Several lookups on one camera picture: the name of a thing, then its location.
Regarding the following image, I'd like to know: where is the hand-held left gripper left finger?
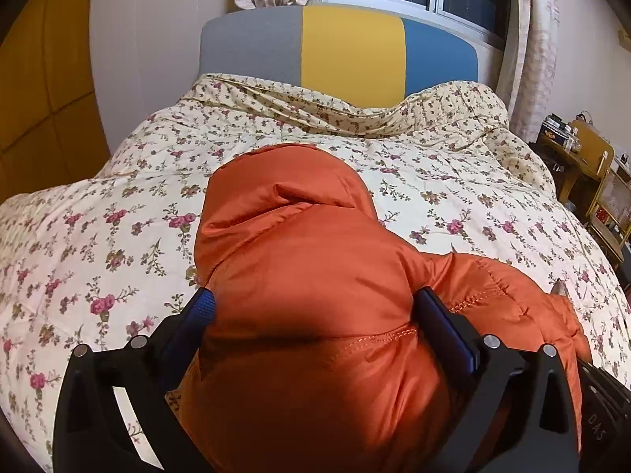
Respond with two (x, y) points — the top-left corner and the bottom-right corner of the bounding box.
(52, 287), (218, 473)

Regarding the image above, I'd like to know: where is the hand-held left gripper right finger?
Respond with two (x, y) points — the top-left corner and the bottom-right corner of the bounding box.
(416, 287), (580, 473)

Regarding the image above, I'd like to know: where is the orange puffer jacket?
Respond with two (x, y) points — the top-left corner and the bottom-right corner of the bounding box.
(177, 143), (595, 473)

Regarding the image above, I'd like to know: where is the floral quilt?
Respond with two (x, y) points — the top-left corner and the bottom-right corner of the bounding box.
(0, 74), (631, 473)

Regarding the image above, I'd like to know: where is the wooden bedside shelf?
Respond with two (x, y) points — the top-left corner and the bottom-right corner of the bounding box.
(535, 130), (608, 218)

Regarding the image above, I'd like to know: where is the rattan back wooden chair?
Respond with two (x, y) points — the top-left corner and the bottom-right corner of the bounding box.
(586, 168), (631, 263)

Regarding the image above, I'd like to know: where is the brown wooden panel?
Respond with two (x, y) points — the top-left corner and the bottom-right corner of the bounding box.
(571, 119), (615, 175)

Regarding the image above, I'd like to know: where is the yellow wardrobe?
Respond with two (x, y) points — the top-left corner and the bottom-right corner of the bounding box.
(0, 0), (112, 203)

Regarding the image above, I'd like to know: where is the long patterned curtain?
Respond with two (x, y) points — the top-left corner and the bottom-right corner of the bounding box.
(508, 0), (561, 145)

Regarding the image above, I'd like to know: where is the grey yellow blue headboard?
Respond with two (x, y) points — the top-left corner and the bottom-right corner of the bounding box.
(200, 5), (481, 109)

